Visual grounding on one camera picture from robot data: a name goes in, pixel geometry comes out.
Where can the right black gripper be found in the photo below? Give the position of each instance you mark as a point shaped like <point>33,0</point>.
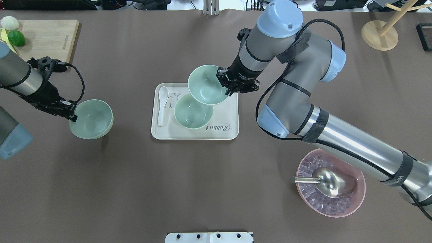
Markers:
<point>243,75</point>

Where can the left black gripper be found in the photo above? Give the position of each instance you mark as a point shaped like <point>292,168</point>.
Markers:
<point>46,95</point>

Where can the green bowl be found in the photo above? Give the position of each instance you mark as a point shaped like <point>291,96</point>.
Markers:
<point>205,87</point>
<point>94,119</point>
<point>192,114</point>

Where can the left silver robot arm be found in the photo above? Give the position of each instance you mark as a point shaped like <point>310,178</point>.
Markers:
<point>27,82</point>

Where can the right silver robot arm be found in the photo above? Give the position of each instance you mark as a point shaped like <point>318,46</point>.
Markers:
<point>280,33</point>

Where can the green bowl on tray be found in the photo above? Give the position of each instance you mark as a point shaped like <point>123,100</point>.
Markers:
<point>192,114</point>

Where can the cream serving tray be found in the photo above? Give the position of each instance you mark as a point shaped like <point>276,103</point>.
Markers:
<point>224,124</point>

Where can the white ceramic spoon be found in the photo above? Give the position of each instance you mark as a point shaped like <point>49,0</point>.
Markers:
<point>162,97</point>

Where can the wooden cutting board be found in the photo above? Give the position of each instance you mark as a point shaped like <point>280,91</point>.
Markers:
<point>52,38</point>

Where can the green lime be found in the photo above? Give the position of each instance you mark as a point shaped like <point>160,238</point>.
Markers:
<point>16,38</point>

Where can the yellow plastic knife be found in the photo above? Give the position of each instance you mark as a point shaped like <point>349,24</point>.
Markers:
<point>5,39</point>

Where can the white garlic bulb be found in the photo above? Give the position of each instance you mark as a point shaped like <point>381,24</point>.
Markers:
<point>10,23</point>

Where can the pink bowl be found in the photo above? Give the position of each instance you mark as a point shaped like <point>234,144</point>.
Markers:
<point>331,207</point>

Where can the metal scoop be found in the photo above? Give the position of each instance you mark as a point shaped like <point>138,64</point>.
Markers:
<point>328,181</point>

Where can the wooden mug stand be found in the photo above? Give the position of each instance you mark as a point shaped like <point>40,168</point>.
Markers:
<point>381,35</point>

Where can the dark wooden tray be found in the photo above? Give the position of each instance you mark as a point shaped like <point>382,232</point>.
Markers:
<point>425,35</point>

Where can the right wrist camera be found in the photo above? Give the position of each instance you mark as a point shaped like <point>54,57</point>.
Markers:
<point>243,34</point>

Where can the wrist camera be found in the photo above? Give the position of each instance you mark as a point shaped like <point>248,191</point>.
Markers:
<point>243,34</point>
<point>47,64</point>

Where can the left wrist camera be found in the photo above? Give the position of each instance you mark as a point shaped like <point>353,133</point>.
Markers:
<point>47,64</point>

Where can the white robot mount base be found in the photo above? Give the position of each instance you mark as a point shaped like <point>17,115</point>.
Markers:
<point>210,237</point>

